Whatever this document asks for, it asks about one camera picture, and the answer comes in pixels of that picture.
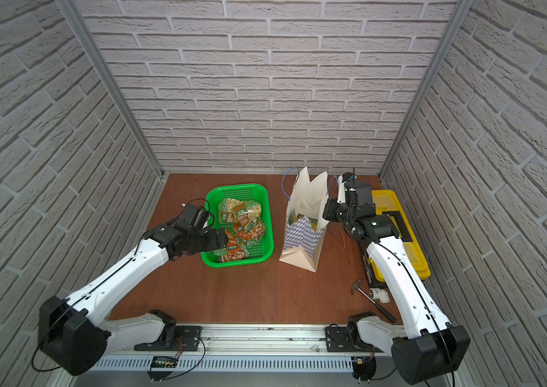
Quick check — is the aluminium corner frame post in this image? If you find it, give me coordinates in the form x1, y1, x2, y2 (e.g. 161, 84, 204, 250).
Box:
57, 0, 165, 179

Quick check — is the green soup packet back side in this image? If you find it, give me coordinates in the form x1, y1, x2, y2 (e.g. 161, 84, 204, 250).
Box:
287, 210, 305, 225

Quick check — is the white blue checkered paper bag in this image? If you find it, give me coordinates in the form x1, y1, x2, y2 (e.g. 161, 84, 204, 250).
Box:
279, 167, 332, 273

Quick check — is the yellow black toolbox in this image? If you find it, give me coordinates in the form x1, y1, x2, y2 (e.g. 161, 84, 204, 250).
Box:
358, 190, 431, 289

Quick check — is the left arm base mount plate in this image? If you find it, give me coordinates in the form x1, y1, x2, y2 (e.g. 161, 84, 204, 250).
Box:
134, 325, 202, 352

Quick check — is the red mushroom soup packet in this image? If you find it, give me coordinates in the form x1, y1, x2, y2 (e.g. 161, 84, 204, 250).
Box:
233, 219, 266, 243

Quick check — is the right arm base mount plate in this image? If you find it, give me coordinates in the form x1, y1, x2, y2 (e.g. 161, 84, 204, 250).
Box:
325, 324, 366, 353

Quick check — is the black handled hammer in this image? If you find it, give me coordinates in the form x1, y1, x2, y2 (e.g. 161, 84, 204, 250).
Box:
351, 279, 397, 323

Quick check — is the small black controller board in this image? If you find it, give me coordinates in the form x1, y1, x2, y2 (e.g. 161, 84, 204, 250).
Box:
150, 356, 178, 372

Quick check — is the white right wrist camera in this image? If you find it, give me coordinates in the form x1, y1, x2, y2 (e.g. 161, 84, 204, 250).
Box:
337, 174, 357, 205

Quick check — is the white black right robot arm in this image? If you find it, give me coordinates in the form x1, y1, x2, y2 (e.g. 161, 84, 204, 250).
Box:
323, 173, 471, 385

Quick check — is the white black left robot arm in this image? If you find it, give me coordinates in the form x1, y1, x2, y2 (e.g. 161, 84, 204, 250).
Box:
37, 203, 228, 376

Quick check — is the aluminium right corner post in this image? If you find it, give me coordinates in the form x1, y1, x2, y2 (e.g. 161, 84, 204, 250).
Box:
379, 0, 473, 180

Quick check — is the green cream soup packet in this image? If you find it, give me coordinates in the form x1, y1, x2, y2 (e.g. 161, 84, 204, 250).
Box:
218, 229, 250, 263

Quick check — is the black round connector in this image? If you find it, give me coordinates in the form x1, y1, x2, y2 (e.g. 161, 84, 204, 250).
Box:
352, 356, 376, 383

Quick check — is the white pipe elbow fitting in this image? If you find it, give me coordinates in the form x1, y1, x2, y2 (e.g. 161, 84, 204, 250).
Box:
369, 288, 390, 304

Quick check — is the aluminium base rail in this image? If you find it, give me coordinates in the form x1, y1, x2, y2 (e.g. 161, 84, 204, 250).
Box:
60, 322, 463, 373

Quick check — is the green plastic perforated basket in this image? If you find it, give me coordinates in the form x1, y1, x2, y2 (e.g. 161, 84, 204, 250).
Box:
201, 184, 275, 268

